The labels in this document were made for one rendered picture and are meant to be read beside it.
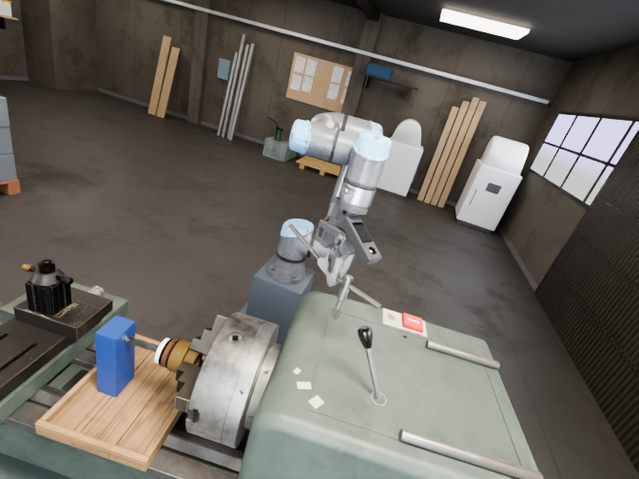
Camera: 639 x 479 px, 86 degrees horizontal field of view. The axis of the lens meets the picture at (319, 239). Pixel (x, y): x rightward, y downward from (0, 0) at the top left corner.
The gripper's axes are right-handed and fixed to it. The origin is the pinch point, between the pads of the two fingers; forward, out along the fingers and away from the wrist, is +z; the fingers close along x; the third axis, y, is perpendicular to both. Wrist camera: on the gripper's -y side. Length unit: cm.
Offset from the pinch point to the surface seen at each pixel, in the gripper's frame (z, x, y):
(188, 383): 31.6, 26.4, 13.3
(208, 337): 26.5, 18.0, 20.7
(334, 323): 15.2, -7.0, 0.5
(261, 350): 18.5, 14.3, 4.0
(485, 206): 60, -598, 145
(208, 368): 22.6, 25.3, 8.1
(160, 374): 53, 22, 37
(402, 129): -22, -540, 328
